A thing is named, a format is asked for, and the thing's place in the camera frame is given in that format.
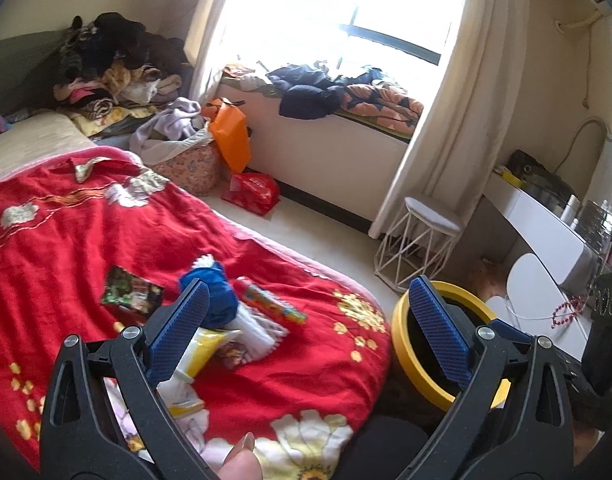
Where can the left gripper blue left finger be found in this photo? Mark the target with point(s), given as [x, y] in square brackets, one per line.
[170, 330]

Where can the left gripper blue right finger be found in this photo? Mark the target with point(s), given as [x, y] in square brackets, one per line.
[448, 343]

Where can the yellow white snack wrapper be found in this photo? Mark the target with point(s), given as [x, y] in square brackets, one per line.
[177, 392]

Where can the blue plastic bag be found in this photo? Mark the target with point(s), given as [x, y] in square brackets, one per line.
[223, 303]

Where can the green dark snack packet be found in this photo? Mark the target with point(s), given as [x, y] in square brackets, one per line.
[129, 292]

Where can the colourful snack tube wrapper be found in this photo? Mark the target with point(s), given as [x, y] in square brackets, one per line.
[263, 300]

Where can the yellow rimmed black trash bin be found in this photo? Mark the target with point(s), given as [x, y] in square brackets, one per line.
[424, 391]

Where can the person thumb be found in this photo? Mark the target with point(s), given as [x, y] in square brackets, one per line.
[241, 462]

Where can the red floral bed blanket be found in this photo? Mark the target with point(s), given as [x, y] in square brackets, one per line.
[93, 242]

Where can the red plastic bag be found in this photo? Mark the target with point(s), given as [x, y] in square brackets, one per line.
[254, 192]

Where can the floral fabric laundry basket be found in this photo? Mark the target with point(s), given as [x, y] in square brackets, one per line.
[196, 170]

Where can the cream window curtain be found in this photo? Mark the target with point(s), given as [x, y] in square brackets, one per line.
[461, 134]

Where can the grey lavender garment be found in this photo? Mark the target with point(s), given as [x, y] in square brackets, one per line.
[170, 133]

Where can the orange paper bag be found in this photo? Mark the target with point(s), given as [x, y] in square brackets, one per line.
[228, 126]

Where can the beige pillow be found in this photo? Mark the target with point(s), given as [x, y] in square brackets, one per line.
[36, 139]

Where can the pile of clothes on bed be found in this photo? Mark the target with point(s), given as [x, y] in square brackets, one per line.
[114, 75]

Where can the clothes on window sill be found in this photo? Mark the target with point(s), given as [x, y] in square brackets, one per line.
[309, 93]

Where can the white wire frame stool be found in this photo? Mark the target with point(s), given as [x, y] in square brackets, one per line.
[417, 243]

